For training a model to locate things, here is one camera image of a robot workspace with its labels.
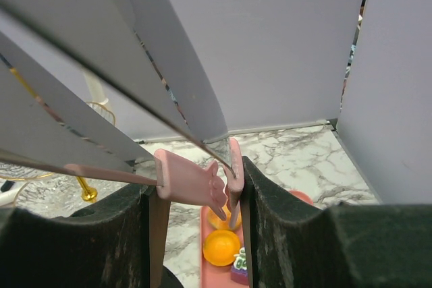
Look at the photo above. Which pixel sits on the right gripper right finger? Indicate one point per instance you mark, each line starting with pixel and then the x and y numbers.
pixel 290 243

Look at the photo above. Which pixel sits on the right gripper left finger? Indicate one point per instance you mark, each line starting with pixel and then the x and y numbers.
pixel 106 244

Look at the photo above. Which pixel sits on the pink serving tray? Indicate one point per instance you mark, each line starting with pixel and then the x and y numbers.
pixel 214 276

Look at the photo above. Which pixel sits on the three-tier glass dessert stand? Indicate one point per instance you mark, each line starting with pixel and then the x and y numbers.
pixel 12 173

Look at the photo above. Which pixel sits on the pink-handled metal tongs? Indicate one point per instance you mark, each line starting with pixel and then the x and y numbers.
pixel 140 49

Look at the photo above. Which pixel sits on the toy purple cake slice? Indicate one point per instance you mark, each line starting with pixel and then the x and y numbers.
pixel 239 271

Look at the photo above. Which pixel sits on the toy orange egg tart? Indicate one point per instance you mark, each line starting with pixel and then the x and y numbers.
pixel 220 246

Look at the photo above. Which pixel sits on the white pvc pipe frame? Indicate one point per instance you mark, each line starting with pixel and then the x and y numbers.
pixel 96 89

